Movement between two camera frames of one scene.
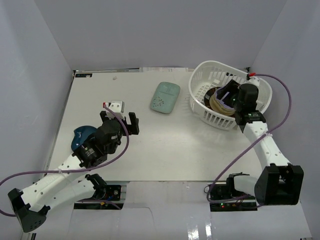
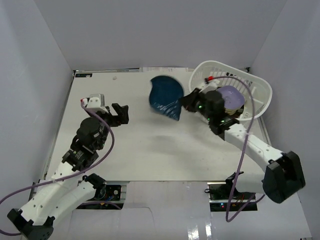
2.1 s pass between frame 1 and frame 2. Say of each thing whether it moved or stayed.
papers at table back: stayed
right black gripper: moved
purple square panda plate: stayed
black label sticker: stayed
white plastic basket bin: stayed
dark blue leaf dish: moved
